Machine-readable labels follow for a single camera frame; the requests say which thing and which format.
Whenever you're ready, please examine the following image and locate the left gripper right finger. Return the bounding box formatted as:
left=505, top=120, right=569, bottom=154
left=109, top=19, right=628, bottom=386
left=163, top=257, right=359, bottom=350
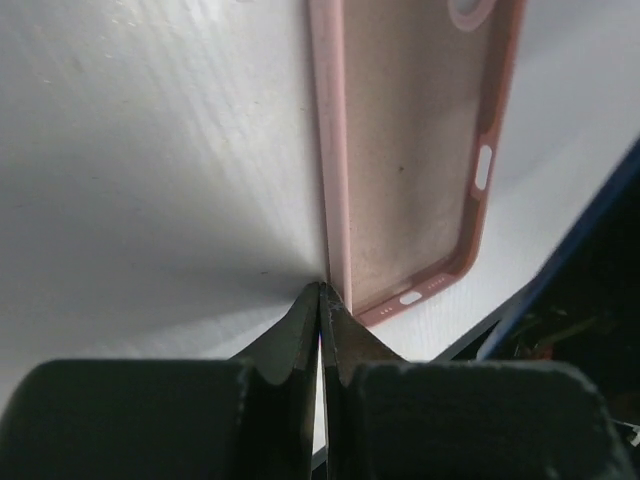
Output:
left=319, top=285, right=620, bottom=479

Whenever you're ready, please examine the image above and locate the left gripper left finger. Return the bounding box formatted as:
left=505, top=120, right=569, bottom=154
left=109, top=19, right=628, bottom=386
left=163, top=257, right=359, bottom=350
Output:
left=1, top=284, right=320, bottom=479

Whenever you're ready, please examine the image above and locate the pink phone case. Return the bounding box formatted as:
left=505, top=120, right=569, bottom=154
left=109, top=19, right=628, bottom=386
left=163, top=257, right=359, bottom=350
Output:
left=309, top=1, right=525, bottom=326

